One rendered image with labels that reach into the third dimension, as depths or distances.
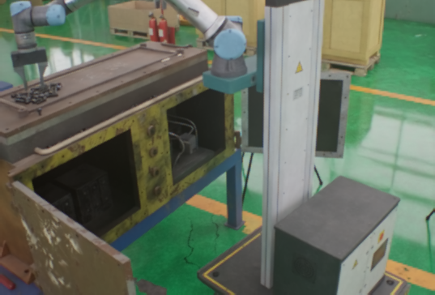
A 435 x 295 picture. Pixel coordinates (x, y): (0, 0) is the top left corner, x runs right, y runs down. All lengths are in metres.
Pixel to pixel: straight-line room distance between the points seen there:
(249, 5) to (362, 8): 1.79
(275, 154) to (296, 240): 0.38
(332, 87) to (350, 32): 3.85
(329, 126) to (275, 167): 0.88
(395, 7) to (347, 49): 4.37
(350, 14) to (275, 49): 4.73
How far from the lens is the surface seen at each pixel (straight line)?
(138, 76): 2.22
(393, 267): 3.17
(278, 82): 1.85
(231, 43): 1.63
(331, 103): 2.76
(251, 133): 2.87
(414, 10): 10.75
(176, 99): 2.34
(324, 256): 1.91
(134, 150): 2.18
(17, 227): 2.13
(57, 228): 1.54
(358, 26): 6.48
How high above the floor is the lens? 2.05
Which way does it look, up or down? 25 degrees down
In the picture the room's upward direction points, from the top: 1 degrees counter-clockwise
